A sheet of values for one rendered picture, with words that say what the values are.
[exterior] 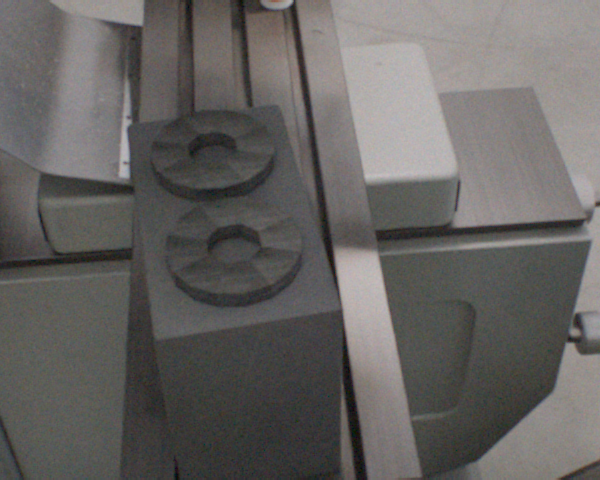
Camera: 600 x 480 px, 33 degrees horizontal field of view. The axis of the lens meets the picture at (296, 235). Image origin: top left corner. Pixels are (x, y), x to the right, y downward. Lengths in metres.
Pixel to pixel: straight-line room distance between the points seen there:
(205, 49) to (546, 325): 0.59
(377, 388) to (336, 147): 0.31
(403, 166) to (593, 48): 1.79
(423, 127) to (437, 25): 1.73
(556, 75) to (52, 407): 1.78
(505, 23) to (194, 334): 2.44
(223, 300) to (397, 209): 0.60
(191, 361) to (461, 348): 0.81
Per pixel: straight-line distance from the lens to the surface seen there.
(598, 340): 1.44
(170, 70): 1.17
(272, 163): 0.73
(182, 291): 0.65
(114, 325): 1.32
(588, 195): 1.44
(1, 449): 1.52
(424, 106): 1.28
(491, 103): 1.45
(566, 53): 2.91
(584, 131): 2.64
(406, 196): 1.20
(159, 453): 0.81
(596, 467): 1.24
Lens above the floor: 1.61
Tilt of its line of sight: 45 degrees down
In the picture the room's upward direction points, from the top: 2 degrees counter-clockwise
